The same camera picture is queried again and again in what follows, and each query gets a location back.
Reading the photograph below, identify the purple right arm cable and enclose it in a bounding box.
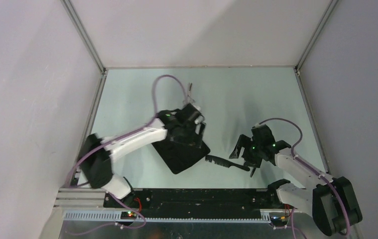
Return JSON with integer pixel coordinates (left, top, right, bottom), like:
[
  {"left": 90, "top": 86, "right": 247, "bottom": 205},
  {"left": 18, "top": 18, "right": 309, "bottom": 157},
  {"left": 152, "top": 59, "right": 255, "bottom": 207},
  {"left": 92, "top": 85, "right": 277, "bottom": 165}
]
[{"left": 256, "top": 118, "right": 351, "bottom": 239}]

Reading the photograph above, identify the silver thinning scissors far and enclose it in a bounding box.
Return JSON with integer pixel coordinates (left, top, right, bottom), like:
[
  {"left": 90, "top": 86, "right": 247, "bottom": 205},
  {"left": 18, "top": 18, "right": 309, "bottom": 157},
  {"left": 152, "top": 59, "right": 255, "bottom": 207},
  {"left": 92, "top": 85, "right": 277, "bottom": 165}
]
[{"left": 184, "top": 83, "right": 195, "bottom": 104}]

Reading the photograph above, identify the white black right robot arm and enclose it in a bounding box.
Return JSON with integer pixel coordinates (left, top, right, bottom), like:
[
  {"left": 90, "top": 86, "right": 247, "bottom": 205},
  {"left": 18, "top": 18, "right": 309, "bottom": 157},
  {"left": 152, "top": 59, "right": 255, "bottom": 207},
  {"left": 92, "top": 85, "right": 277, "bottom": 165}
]
[{"left": 229, "top": 124, "right": 363, "bottom": 236}]

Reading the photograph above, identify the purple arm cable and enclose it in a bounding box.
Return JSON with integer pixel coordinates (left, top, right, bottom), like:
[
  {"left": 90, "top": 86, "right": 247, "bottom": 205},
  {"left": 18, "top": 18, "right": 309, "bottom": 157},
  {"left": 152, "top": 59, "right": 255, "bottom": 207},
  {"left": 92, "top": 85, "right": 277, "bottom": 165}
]
[
  {"left": 256, "top": 118, "right": 351, "bottom": 239},
  {"left": 65, "top": 74, "right": 189, "bottom": 237}
]

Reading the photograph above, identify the aluminium front frame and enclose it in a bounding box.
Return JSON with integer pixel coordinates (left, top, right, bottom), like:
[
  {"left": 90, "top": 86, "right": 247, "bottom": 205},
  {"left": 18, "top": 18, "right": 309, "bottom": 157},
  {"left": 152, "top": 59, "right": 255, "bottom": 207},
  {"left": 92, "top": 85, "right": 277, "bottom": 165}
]
[{"left": 53, "top": 187, "right": 355, "bottom": 228}]

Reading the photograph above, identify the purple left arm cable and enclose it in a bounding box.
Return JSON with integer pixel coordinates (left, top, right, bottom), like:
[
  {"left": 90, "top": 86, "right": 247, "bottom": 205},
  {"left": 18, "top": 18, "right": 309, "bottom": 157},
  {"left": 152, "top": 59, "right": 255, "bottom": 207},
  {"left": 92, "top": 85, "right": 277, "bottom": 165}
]
[{"left": 65, "top": 74, "right": 189, "bottom": 237}]

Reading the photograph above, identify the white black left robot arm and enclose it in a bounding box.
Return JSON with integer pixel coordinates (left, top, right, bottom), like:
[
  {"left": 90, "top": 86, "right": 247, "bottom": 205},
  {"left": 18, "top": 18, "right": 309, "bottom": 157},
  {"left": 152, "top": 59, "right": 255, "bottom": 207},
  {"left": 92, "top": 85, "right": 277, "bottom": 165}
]
[{"left": 77, "top": 103, "right": 210, "bottom": 207}]

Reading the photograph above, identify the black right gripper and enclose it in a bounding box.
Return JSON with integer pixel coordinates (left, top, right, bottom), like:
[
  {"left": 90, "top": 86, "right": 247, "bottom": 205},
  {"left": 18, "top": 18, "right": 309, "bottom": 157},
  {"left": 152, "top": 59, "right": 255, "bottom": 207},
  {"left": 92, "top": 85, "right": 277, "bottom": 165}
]
[{"left": 229, "top": 134, "right": 262, "bottom": 168}]

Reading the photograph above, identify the black handled styling comb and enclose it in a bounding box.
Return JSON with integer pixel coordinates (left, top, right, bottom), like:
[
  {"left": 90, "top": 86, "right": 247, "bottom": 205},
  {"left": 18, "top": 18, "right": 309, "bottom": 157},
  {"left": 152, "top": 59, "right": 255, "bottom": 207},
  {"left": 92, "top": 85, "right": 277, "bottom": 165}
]
[{"left": 205, "top": 155, "right": 250, "bottom": 172}]

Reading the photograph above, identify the black zippered tool case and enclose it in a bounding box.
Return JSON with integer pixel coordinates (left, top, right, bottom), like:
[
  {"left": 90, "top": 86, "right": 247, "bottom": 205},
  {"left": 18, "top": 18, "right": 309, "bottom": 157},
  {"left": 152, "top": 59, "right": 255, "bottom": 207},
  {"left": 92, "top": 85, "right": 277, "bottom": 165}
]
[{"left": 152, "top": 140, "right": 211, "bottom": 174}]

